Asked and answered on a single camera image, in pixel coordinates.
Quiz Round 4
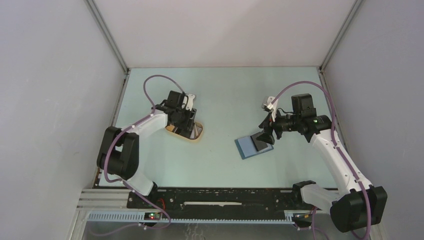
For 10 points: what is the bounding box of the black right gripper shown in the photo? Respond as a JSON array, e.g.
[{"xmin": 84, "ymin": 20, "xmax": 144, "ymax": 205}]
[{"xmin": 254, "ymin": 108, "xmax": 300, "ymax": 146}]

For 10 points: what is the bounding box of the blue card holder wallet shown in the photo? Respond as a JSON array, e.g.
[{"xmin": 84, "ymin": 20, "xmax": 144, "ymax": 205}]
[{"xmin": 234, "ymin": 136, "xmax": 274, "ymax": 160}]

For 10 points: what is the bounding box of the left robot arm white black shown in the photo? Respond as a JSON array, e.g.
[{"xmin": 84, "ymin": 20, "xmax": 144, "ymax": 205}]
[{"xmin": 96, "ymin": 90, "xmax": 204, "ymax": 208}]

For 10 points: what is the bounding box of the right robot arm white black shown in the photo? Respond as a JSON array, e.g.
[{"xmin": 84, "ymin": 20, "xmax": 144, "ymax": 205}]
[{"xmin": 255, "ymin": 93, "xmax": 388, "ymax": 233}]

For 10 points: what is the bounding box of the beige oval card tray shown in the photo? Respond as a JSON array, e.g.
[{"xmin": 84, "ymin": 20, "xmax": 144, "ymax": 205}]
[{"xmin": 165, "ymin": 121, "xmax": 204, "ymax": 143}]

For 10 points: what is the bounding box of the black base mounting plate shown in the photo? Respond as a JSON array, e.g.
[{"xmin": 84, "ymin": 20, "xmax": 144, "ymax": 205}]
[{"xmin": 147, "ymin": 187, "xmax": 313, "ymax": 221}]

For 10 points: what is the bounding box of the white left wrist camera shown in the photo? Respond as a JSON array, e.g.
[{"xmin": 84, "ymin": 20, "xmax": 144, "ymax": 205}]
[{"xmin": 184, "ymin": 93, "xmax": 196, "ymax": 111}]

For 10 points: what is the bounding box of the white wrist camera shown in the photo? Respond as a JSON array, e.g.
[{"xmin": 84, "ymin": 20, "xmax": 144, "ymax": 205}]
[
  {"xmin": 261, "ymin": 96, "xmax": 278, "ymax": 122},
  {"xmin": 184, "ymin": 93, "xmax": 196, "ymax": 111}
]

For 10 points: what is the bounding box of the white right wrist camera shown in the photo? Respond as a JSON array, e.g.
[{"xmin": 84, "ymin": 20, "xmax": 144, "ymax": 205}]
[{"xmin": 261, "ymin": 96, "xmax": 278, "ymax": 122}]

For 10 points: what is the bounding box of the aluminium frame rail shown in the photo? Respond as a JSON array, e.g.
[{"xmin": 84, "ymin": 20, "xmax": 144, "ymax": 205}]
[{"xmin": 67, "ymin": 188, "xmax": 388, "ymax": 240}]

